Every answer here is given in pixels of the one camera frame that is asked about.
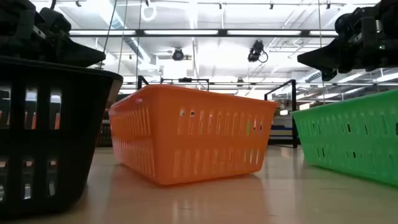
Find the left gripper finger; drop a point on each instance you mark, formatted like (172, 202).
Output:
(77, 60)
(81, 49)

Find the black overhead camera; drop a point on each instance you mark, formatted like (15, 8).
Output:
(255, 49)

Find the black plastic basket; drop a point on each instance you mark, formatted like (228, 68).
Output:
(105, 137)
(77, 140)

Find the black metal shelf frame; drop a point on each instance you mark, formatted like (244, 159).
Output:
(294, 93)

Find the round black ceiling spotlight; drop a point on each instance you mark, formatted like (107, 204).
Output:
(178, 54)

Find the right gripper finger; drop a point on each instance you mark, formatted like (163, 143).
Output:
(329, 65)
(329, 51)

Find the black overhead light bar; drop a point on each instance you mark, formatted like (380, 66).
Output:
(140, 32)

